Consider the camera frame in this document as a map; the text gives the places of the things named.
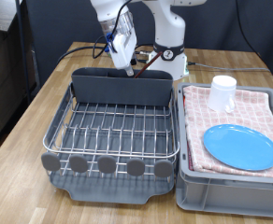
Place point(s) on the pink checkered towel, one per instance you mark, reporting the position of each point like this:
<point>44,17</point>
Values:
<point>255,105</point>

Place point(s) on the brown wooden spoon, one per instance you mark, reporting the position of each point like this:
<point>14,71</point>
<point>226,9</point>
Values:
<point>141,72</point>

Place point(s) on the blue plate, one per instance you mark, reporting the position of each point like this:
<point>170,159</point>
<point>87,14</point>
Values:
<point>241,147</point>

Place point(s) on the dark grey utensil caddy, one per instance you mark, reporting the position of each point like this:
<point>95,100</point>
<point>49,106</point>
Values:
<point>121,88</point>

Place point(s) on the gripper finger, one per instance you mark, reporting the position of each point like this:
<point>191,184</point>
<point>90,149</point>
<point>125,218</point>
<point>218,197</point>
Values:
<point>129,71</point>

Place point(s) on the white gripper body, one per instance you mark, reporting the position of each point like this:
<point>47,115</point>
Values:
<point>124,51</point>

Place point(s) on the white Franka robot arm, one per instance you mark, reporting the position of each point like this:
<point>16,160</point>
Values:
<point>169,28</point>

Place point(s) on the grey dish drying rack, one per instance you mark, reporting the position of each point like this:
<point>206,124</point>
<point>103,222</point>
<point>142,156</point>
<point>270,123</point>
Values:
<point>111,191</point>

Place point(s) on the black metal pole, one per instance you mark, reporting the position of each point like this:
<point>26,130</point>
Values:
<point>24,62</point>

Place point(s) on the white mug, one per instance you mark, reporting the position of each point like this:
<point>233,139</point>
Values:
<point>220,93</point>

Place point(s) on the grey plastic crate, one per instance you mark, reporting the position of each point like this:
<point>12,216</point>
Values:
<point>236,196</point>

